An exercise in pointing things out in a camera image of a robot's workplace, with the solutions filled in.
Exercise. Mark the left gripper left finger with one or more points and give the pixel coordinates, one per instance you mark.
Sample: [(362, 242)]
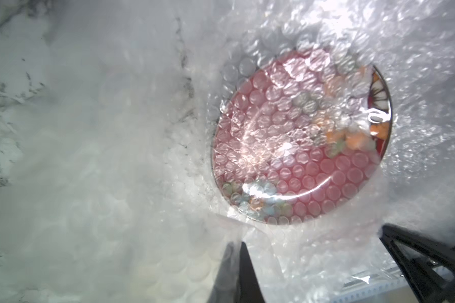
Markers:
[(226, 283)]

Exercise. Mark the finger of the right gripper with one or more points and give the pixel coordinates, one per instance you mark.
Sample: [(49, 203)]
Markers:
[(437, 251), (424, 281)]

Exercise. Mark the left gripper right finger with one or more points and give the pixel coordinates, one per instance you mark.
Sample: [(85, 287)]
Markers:
[(248, 285)]

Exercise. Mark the red floral plate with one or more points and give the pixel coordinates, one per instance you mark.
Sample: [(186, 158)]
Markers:
[(299, 135)]

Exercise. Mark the bubble dark red plate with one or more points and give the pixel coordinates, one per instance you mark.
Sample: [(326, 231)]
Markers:
[(145, 144)]

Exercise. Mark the aluminium front rail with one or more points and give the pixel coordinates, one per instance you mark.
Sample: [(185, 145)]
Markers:
[(388, 286)]

